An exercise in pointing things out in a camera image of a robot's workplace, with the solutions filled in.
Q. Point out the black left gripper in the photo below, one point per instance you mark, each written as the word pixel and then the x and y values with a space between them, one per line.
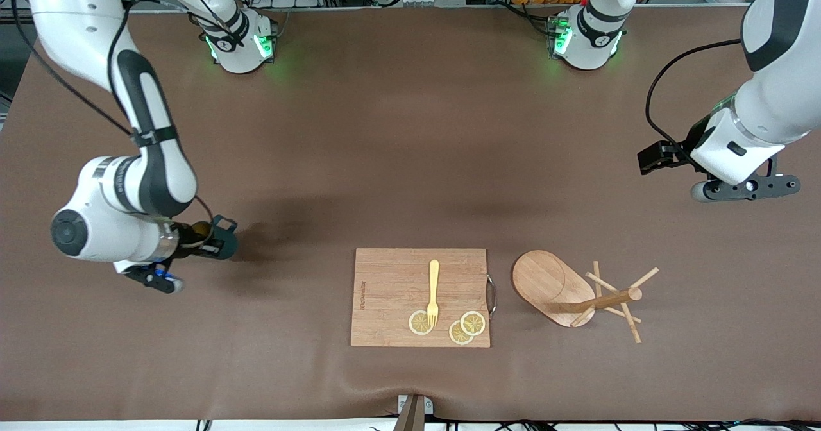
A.
pixel 681 149

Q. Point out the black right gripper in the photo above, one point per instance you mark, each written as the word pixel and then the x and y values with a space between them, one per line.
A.
pixel 190 240

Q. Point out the dark teal mug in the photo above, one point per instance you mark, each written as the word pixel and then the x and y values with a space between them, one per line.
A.
pixel 224 246

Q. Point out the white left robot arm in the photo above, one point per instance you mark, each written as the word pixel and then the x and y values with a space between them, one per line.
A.
pixel 770 97

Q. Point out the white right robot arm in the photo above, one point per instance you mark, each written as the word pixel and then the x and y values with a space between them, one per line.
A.
pixel 154 174

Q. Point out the wooden mug tree rack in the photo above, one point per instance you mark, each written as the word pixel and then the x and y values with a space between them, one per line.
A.
pixel 545 283

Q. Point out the wooden cutting board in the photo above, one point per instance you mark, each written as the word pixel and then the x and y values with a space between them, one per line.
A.
pixel 391 296

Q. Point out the brown table mat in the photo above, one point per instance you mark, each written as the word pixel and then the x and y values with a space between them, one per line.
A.
pixel 385 161

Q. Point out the lemon slice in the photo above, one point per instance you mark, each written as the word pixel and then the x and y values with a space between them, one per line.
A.
pixel 418 324
pixel 474 322
pixel 458 335

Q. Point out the yellow plastic fork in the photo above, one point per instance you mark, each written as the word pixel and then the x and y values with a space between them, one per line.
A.
pixel 434 283

